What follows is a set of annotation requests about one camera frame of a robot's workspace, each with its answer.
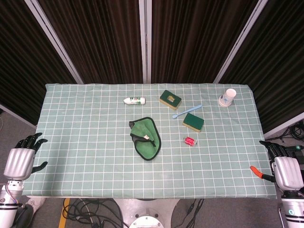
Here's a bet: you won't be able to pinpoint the small red can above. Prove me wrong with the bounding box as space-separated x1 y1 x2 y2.
183 136 198 147

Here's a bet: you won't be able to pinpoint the yellow floor tape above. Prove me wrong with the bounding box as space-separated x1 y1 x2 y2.
58 198 71 228

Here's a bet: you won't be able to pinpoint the black cable with inline plug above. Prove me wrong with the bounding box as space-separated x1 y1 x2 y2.
184 199 205 228

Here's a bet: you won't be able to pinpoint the small white bottle green label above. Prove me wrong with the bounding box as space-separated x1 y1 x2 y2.
123 96 146 105

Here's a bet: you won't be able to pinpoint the black power strip green lights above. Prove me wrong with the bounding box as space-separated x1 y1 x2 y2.
284 144 304 153

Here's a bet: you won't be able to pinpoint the black floor cable bundle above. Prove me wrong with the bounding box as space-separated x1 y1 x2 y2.
63 198 124 228

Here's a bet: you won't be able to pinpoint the right silver robot hand orange thumb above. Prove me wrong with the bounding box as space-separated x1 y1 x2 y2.
250 140 304 192

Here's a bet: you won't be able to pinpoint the grey partition post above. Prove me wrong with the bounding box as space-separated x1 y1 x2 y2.
139 0 152 84
213 0 269 84
23 0 84 84

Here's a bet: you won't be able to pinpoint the plain green yellow sponge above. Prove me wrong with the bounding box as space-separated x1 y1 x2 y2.
182 113 205 133

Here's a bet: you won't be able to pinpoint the light blue spoon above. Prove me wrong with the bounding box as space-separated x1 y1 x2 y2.
172 104 203 119

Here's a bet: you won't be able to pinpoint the green white checked tablecloth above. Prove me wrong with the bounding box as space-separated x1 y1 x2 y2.
22 82 278 200

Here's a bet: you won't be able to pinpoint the black cable tangle by partition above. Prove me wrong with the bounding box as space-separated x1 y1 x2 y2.
279 122 304 144

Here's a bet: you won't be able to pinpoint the grey partition floor rail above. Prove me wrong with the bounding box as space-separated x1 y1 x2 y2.
0 104 38 129
263 118 304 140

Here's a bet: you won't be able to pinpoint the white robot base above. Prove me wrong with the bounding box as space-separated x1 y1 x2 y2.
114 198 179 228

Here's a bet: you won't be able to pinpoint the white sneaker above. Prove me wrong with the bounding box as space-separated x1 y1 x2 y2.
25 196 46 216

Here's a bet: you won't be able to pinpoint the dark pleated curtain panel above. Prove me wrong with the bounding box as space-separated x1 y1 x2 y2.
0 0 77 126
219 0 304 133
151 0 259 84
38 0 143 84

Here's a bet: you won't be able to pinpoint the green yellow sponge with hole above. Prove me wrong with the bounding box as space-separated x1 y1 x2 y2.
159 89 182 111

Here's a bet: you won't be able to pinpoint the white paper cup blue print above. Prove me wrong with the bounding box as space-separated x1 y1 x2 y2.
218 88 237 108

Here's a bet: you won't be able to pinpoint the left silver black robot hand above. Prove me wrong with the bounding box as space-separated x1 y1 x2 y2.
3 132 49 181

